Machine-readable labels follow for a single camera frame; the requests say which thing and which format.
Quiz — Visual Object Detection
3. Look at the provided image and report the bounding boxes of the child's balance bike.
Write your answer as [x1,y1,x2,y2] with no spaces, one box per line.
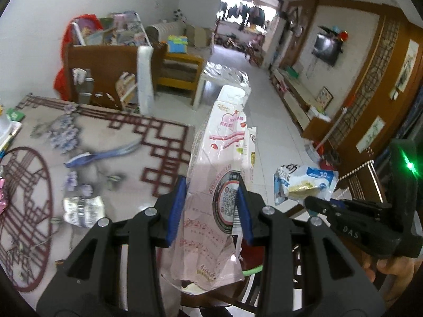
[221,35,242,49]

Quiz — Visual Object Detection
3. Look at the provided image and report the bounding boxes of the white coffee table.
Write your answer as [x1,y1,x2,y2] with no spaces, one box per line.
[193,62,252,108]

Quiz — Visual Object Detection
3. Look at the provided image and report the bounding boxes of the crushed paper cup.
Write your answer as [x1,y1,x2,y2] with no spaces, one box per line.
[63,195,105,228]

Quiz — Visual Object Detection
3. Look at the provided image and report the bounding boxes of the white handled broom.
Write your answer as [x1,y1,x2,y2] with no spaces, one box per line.
[304,96,359,159]

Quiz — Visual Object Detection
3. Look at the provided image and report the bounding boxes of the green book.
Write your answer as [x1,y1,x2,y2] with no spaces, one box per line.
[6,108,26,122]

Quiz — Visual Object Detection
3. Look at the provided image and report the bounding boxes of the white beaded cord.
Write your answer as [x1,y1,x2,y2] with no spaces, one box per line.
[335,160,375,182]

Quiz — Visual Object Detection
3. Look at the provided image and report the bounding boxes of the white cloth strip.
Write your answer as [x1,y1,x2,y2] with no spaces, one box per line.
[137,45,156,114]

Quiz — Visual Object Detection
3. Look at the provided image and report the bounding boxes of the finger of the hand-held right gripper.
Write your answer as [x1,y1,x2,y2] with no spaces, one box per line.
[304,195,344,222]

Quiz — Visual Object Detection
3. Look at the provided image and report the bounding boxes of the red cloth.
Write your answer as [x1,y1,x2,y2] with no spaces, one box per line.
[54,14,100,101]

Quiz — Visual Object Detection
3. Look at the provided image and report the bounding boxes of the long television cabinet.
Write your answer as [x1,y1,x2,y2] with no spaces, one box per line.
[269,66,333,133]

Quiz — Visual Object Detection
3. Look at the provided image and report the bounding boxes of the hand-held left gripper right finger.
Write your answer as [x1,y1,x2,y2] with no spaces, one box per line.
[236,178,387,317]

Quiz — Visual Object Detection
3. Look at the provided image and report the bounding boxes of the person's right hand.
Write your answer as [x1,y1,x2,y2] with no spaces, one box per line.
[360,253,423,285]

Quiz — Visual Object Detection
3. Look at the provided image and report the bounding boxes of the white sofa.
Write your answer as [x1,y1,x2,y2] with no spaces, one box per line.
[145,20,186,43]

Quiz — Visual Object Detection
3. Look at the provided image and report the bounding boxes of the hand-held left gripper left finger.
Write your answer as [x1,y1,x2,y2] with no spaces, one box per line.
[36,176,187,317]

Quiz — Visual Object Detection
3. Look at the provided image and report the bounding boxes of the white scroll painting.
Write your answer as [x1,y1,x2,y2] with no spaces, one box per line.
[357,117,386,153]
[395,40,419,93]

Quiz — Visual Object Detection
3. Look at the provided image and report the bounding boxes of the wooden chair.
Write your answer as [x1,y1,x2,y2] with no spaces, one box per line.
[64,42,167,113]

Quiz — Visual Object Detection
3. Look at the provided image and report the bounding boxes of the blue white wrapper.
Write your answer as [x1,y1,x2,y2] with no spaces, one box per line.
[274,163,339,205]

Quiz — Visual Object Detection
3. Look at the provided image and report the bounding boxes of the white book rack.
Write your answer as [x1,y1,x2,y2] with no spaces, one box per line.
[71,11,153,109]

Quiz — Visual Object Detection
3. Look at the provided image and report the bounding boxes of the wall mounted television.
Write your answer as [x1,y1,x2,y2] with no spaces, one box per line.
[312,33,341,67]

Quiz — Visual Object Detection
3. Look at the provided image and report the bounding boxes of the white pink plastic bag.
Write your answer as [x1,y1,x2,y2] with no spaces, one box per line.
[160,84,253,293]

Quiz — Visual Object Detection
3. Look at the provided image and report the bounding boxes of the colourful toy box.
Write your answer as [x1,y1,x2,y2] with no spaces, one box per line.
[166,35,189,54]

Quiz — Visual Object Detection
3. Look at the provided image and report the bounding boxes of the blue strip wrapper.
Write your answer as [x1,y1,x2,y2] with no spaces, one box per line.
[64,139,142,169]

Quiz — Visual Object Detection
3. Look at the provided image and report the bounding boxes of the wooden side table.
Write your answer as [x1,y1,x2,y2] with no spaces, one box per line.
[157,52,206,91]

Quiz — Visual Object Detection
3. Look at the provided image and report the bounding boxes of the hanging clothes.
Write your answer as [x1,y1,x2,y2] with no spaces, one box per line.
[221,0,268,30]

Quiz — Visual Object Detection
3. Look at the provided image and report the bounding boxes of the framed photo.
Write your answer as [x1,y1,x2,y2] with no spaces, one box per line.
[315,87,334,109]

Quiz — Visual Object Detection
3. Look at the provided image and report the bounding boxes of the wooden partition screen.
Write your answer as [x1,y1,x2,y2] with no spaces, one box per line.
[327,3,423,179]

